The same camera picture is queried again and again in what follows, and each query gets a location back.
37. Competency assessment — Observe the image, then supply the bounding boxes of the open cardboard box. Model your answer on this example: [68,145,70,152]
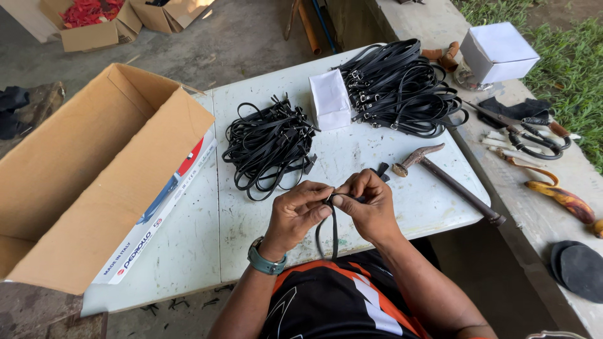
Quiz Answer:
[0,63,216,296]

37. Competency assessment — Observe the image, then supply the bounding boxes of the empty cardboard box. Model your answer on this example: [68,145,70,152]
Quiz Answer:
[129,0,215,35]

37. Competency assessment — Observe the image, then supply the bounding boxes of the black cloth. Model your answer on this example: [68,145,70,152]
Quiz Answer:
[478,96,552,129]

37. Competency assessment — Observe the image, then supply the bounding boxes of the blue pipe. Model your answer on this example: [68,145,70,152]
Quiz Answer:
[311,0,338,54]

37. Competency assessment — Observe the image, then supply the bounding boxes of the small white paper box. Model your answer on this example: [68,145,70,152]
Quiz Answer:
[308,69,352,132]

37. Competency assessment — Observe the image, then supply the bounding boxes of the person's left hand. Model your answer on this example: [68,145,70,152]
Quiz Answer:
[259,180,335,260]

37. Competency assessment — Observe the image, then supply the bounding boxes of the large scissors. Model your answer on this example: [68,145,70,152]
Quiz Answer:
[463,100,572,161]

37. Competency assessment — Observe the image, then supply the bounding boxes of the white table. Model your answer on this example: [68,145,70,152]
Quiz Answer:
[81,43,492,317]

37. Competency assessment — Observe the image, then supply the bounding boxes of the black rubber discs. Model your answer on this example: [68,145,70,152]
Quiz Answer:
[550,240,603,304]

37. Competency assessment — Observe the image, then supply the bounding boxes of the cardboard box of red pieces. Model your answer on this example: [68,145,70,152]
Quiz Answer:
[40,0,143,53]

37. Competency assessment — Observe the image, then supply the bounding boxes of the teal wristwatch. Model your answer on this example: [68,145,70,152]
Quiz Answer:
[247,236,288,276]

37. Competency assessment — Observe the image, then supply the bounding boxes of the small pile of black straps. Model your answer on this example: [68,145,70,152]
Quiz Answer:
[222,93,322,202]

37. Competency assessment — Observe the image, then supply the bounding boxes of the large pile of black straps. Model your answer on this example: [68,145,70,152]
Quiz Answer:
[331,39,469,139]

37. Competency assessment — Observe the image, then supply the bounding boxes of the brown pipe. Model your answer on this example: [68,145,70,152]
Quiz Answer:
[297,0,322,56]

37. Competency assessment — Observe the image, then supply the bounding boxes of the glass jar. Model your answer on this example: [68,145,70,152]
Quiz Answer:
[454,56,494,91]

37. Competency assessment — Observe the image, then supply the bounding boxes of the rusty hammer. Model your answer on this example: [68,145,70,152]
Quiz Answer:
[392,143,507,227]

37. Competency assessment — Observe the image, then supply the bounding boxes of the black strap with buckle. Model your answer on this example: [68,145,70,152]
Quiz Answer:
[315,162,391,261]

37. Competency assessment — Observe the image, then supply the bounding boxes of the person's right hand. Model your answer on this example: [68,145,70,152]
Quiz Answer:
[332,169,402,246]

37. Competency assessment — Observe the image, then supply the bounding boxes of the orange black jersey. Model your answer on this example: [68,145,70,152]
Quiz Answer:
[260,249,441,339]

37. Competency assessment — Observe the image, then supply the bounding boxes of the banana peel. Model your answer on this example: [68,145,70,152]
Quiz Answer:
[496,152,596,225]

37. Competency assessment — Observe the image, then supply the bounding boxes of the dark cloth on stone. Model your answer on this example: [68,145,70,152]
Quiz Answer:
[0,81,67,141]

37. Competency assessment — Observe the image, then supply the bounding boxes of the brown leather scraps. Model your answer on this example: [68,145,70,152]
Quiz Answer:
[421,41,460,73]

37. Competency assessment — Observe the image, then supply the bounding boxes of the large white paper box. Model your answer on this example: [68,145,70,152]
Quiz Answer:
[459,22,541,85]

